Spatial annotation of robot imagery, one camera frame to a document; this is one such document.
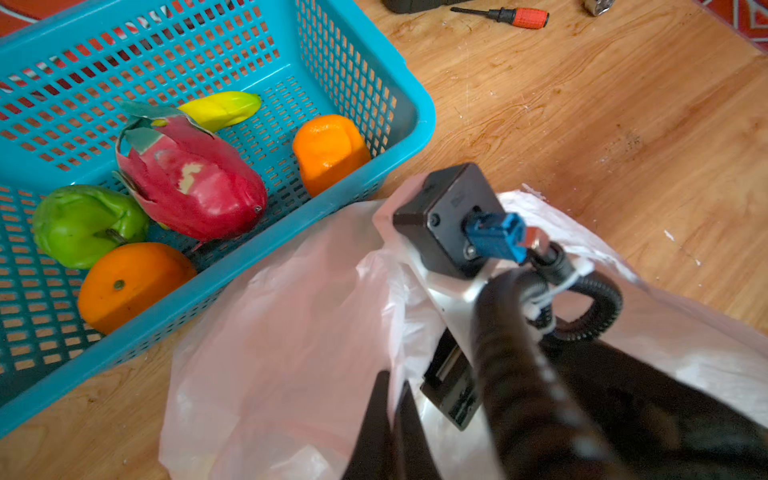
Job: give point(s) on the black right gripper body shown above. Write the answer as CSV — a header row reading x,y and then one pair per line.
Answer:
x,y
660,427

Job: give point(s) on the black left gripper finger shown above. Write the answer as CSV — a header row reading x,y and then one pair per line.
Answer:
x,y
391,448

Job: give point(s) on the white plastic bag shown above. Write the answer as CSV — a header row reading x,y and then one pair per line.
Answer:
x,y
275,380

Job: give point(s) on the orange fruit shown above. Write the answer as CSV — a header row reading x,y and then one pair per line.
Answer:
x,y
128,281
328,149

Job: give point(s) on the red dragon fruit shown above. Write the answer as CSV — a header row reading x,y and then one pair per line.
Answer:
x,y
186,178

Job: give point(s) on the green pear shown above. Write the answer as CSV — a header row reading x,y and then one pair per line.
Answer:
x,y
79,224

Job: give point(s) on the yellow banana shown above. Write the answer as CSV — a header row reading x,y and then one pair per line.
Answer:
x,y
222,110

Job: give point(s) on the chrome socket bit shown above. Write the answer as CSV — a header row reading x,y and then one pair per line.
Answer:
x,y
597,8

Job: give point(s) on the black plastic tool case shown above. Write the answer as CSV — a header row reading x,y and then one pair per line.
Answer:
x,y
416,6

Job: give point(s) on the teal plastic basket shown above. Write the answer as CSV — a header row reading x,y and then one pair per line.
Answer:
x,y
238,124

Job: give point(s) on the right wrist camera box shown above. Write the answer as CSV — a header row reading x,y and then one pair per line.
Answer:
x,y
456,230

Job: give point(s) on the red handled screwdriver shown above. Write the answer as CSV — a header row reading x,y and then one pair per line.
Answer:
x,y
526,18

